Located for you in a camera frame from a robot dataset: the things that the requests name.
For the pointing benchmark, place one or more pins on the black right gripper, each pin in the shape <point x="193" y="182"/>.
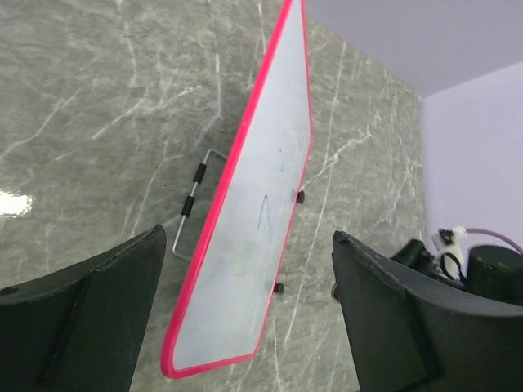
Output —
<point x="413" y="327"/>

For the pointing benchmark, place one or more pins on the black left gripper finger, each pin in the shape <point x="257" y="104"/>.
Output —
<point x="81" y="328"/>

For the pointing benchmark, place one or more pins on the pink framed whiteboard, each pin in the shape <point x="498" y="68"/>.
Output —
<point x="223" y="303"/>

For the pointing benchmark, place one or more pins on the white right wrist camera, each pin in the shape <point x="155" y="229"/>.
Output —
<point x="449" y="254"/>

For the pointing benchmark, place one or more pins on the metal wire board stand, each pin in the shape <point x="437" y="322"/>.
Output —
<point x="299" y="197"/>

